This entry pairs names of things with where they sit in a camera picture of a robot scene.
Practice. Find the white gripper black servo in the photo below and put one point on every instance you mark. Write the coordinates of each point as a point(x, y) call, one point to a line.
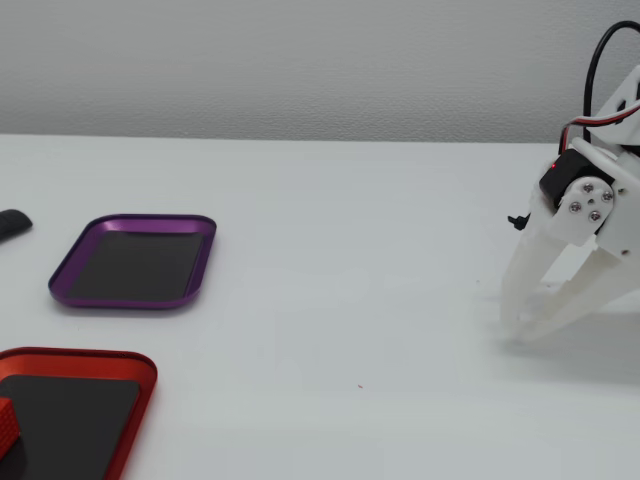
point(586, 206)

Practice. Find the red textured block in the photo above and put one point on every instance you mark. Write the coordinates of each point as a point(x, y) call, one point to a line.
point(7, 422)

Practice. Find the black screw knob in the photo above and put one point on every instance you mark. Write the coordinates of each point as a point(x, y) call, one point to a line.
point(520, 221)

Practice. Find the purple metal tray black mat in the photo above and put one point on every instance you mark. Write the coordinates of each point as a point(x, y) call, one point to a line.
point(135, 265)

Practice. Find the red metal tray black mat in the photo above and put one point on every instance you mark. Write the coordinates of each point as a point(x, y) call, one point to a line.
point(70, 415)

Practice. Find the black ribbed object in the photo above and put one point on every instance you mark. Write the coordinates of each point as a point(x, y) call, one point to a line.
point(14, 224)

